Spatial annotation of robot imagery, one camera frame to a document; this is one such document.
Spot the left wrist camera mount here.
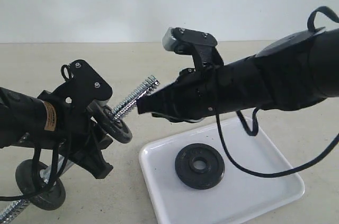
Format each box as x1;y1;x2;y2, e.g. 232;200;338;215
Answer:
55;59;113;110

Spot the chrome threaded dumbbell bar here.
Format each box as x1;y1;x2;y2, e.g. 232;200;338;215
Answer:
1;75;159;223

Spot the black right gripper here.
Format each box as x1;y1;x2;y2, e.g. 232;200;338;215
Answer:
137;67;267;123

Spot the black weight plate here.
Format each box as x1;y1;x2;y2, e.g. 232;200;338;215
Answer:
15;159;66;211
174;143;225;190

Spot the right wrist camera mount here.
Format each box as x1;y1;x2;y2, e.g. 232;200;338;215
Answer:
162;27;224;70

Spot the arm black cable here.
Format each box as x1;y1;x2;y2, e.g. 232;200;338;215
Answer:
0;123;96;203
215;6;339;180

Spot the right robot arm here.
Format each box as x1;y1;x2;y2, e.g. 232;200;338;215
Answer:
137;28;338;123

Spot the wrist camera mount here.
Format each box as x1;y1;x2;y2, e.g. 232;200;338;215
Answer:
55;59;113;110
162;27;224;70

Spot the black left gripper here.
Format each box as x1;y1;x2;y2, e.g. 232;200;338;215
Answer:
21;90;114;180

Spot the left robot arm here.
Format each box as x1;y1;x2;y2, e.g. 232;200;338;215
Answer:
1;88;113;179

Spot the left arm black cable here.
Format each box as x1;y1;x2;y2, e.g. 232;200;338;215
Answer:
0;123;96;203

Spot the white rectangular tray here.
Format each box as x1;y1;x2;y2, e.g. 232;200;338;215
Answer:
139;118;305;223

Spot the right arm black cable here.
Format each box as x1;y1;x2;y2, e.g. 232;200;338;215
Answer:
215;6;339;180

